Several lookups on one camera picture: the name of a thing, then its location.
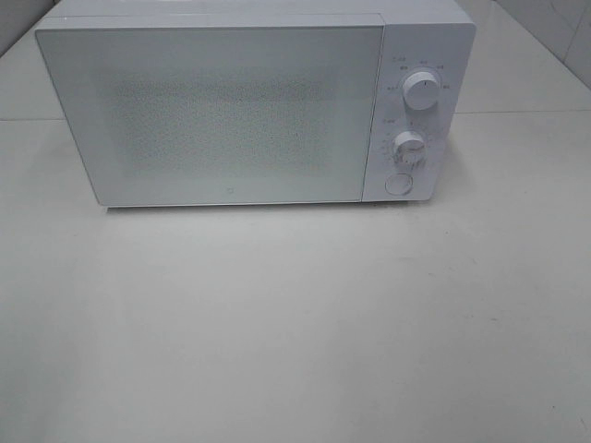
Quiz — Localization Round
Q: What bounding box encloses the white microwave oven body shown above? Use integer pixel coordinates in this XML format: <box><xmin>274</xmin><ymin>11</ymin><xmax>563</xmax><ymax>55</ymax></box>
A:
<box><xmin>35</xmin><ymin>1</ymin><xmax>476</xmax><ymax>206</ymax></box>

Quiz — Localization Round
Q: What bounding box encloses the white microwave door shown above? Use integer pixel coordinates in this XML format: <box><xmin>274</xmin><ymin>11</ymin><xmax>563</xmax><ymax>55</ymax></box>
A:
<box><xmin>37</xmin><ymin>27</ymin><xmax>382</xmax><ymax>207</ymax></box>

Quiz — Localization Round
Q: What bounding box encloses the white upper power knob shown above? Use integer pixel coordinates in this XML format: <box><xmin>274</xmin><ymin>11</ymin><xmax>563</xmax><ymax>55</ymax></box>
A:
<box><xmin>402</xmin><ymin>69</ymin><xmax>440</xmax><ymax>111</ymax></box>

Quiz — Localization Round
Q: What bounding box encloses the white timer knob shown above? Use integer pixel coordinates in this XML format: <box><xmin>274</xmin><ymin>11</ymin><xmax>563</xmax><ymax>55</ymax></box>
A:
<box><xmin>393</xmin><ymin>130</ymin><xmax>426</xmax><ymax>164</ymax></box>

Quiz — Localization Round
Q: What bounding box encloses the round door release button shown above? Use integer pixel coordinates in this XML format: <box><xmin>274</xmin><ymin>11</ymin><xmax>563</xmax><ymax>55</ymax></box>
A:
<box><xmin>384</xmin><ymin>173</ymin><xmax>413</xmax><ymax>197</ymax></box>

